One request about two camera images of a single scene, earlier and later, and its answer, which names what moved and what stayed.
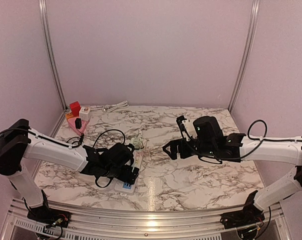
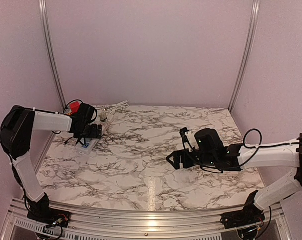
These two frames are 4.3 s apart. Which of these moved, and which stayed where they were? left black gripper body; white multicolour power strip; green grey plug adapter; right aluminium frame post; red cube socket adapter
Moved: green grey plug adapter; white multicolour power strip; left black gripper body
Stayed: right aluminium frame post; red cube socket adapter
